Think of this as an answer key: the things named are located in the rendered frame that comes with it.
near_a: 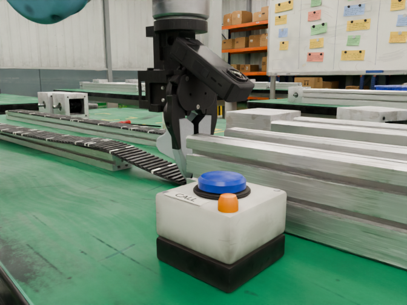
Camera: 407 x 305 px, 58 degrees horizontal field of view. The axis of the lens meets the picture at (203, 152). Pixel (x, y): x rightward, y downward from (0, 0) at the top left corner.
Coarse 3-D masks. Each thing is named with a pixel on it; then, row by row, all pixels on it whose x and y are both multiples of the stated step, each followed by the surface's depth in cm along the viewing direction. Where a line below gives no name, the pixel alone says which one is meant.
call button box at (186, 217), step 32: (160, 192) 30; (192, 192) 30; (256, 192) 30; (160, 224) 30; (192, 224) 28; (224, 224) 25; (256, 224) 28; (160, 256) 31; (192, 256) 28; (224, 256) 26; (256, 256) 28; (224, 288) 26
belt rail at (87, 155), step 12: (0, 132) 92; (24, 144) 83; (36, 144) 79; (48, 144) 75; (60, 144) 71; (72, 156) 69; (84, 156) 67; (96, 156) 63; (108, 156) 61; (108, 168) 61; (120, 168) 62
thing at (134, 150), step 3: (123, 150) 61; (126, 150) 61; (129, 150) 62; (132, 150) 62; (135, 150) 62; (138, 150) 62; (141, 150) 62; (114, 153) 59; (117, 153) 60; (120, 153) 60; (123, 153) 60; (126, 153) 60; (129, 153) 60; (132, 153) 61; (117, 156) 59; (120, 156) 59
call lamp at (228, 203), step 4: (220, 196) 26; (224, 196) 26; (228, 196) 26; (232, 196) 26; (220, 200) 26; (224, 200) 26; (228, 200) 26; (232, 200) 26; (236, 200) 26; (220, 204) 26; (224, 204) 26; (228, 204) 26; (232, 204) 26; (236, 204) 26; (220, 208) 26; (224, 208) 26; (228, 208) 26; (232, 208) 26; (236, 208) 26; (224, 212) 26; (228, 212) 26; (232, 212) 26
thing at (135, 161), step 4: (144, 156) 60; (148, 156) 60; (152, 156) 60; (156, 156) 60; (132, 160) 57; (136, 160) 58; (140, 160) 58; (144, 160) 58; (148, 160) 59; (132, 164) 57; (136, 164) 57
